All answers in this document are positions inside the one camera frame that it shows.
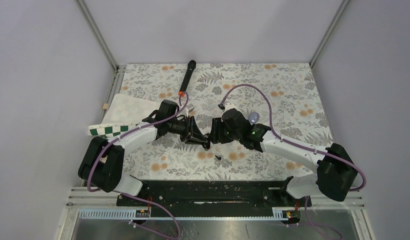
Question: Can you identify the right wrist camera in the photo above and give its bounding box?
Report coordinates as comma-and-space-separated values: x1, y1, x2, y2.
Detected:
218, 102, 236, 113

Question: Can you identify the floral tablecloth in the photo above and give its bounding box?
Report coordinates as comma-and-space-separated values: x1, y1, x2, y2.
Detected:
120, 63, 333, 180

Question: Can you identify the green white checkered mat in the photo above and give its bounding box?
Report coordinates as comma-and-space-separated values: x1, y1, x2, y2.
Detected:
87, 93, 160, 139

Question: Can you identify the purple earbud charging case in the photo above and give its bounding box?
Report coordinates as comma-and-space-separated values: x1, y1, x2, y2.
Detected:
248, 112, 260, 125

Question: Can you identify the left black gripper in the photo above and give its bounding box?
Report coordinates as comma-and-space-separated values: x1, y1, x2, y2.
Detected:
167, 115, 207, 145

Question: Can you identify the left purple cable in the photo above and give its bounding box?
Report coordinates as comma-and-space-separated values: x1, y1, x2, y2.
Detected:
86, 92, 189, 194

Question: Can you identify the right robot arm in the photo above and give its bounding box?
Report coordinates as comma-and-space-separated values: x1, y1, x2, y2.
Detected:
209, 108, 358, 206

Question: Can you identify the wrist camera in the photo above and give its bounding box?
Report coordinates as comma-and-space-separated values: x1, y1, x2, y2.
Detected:
185, 103, 195, 117
218, 102, 236, 113

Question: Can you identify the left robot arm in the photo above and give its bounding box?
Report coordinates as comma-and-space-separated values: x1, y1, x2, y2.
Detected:
78, 100, 210, 206

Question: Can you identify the black microphone orange tip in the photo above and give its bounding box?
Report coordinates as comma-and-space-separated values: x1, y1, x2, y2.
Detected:
178, 60, 196, 96

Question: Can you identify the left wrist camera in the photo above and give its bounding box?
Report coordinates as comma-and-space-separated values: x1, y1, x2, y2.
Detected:
185, 103, 195, 117

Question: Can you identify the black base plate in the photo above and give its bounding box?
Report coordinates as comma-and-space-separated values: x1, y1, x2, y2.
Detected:
116, 180, 312, 218

